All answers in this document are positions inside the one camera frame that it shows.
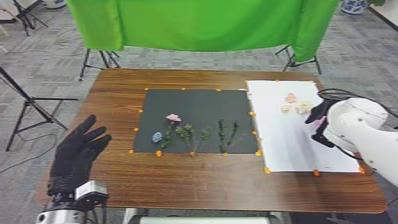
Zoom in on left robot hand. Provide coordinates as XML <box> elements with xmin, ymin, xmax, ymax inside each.
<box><xmin>46</xmin><ymin>114</ymin><xmax>113</xmax><ymax>198</ymax></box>

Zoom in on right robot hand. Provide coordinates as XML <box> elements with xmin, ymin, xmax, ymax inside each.
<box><xmin>303</xmin><ymin>98</ymin><xmax>337</xmax><ymax>127</ymax></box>

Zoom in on orange flower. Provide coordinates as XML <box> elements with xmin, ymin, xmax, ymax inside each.
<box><xmin>284</xmin><ymin>92</ymin><xmax>300</xmax><ymax>104</ymax></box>

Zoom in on white sheet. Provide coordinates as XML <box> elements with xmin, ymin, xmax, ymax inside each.
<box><xmin>245</xmin><ymin>79</ymin><xmax>362</xmax><ymax>174</ymax></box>

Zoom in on blue flower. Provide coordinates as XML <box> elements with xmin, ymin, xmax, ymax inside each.
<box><xmin>149</xmin><ymin>131</ymin><xmax>165</xmax><ymax>144</ymax></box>

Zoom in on black backdrop stand leg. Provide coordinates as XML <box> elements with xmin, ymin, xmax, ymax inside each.
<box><xmin>273</xmin><ymin>44</ymin><xmax>325</xmax><ymax>76</ymax></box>
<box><xmin>76</xmin><ymin>47</ymin><xmax>124</xmax><ymax>82</ymax></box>

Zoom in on green sprig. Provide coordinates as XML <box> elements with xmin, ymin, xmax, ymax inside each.
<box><xmin>174</xmin><ymin>123</ymin><xmax>197</xmax><ymax>155</ymax></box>
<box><xmin>215</xmin><ymin>119</ymin><xmax>231</xmax><ymax>154</ymax></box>

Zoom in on black tripod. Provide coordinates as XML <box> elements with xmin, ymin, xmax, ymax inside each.
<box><xmin>9</xmin><ymin>0</ymin><xmax>51</xmax><ymax>37</ymax></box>
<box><xmin>0</xmin><ymin>66</ymin><xmax>80</xmax><ymax>153</ymax></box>

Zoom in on dark mat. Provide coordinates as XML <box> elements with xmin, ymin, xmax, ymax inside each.
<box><xmin>131</xmin><ymin>88</ymin><xmax>261</xmax><ymax>155</ymax></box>

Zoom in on pink flower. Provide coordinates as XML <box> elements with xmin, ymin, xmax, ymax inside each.
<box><xmin>158</xmin><ymin>113</ymin><xmax>183</xmax><ymax>150</ymax></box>

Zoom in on pale grey bar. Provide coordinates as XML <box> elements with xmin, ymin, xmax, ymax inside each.
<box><xmin>126</xmin><ymin>215</ymin><xmax>286</xmax><ymax>224</ymax></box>

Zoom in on blue white vase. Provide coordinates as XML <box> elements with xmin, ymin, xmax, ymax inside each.
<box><xmin>339</xmin><ymin>0</ymin><xmax>373</xmax><ymax>15</ymax></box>
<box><xmin>42</xmin><ymin>0</ymin><xmax>69</xmax><ymax>10</ymax></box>

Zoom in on black cable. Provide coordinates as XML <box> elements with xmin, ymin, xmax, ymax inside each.
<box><xmin>316</xmin><ymin>87</ymin><xmax>398</xmax><ymax>118</ymax></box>

